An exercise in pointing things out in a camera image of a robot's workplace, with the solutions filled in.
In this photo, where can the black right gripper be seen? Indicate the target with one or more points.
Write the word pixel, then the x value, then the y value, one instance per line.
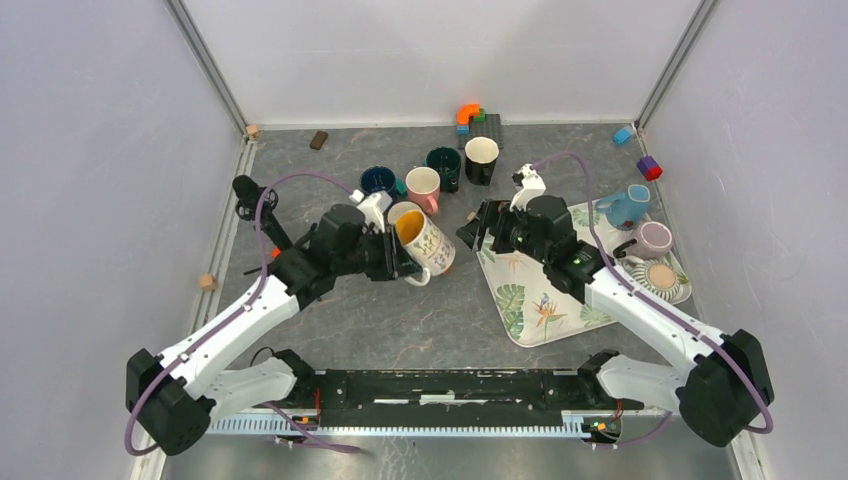
pixel 496 215

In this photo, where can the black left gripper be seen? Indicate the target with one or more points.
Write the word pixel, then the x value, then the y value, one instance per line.
pixel 396 262

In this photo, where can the cream upside-down mug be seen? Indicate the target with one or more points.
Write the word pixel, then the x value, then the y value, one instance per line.
pixel 431 249

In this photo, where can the white ribbed mug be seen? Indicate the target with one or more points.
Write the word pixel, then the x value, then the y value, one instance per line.
pixel 399 209

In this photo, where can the pink mug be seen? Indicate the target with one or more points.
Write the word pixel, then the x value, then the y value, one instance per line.
pixel 423 188

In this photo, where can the black octagonal mug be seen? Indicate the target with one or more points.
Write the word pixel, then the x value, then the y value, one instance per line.
pixel 481 155

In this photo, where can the dark green mug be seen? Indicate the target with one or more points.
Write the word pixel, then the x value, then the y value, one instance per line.
pixel 446 162

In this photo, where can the dark blue mug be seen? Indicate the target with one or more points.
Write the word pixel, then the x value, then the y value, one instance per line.
pixel 379 178

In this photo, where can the light blue mug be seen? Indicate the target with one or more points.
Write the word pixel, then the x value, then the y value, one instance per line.
pixel 625 210

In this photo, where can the lilac mug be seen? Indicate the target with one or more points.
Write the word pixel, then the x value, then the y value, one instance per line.
pixel 649 240

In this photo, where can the white striped mug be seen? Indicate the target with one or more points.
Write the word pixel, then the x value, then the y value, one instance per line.
pixel 658 277

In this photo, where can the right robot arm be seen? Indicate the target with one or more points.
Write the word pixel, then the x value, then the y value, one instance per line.
pixel 718 383

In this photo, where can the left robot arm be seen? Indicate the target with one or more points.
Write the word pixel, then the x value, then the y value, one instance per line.
pixel 174 396

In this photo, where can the grey lego baseplate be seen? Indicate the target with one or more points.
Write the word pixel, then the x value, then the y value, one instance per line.
pixel 491 128

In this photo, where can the orange curved lego brick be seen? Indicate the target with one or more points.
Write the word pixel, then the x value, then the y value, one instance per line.
pixel 466 113

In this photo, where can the brown block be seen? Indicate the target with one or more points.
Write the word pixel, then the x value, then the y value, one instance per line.
pixel 319 139

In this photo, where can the light blue block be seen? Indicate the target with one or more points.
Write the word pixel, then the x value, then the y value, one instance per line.
pixel 623 135

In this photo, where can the purple and red block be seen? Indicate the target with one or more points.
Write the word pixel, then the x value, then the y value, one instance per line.
pixel 649 168

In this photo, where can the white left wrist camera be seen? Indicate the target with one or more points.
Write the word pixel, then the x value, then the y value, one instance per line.
pixel 373 206

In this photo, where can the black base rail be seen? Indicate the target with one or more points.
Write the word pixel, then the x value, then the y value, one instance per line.
pixel 449 398

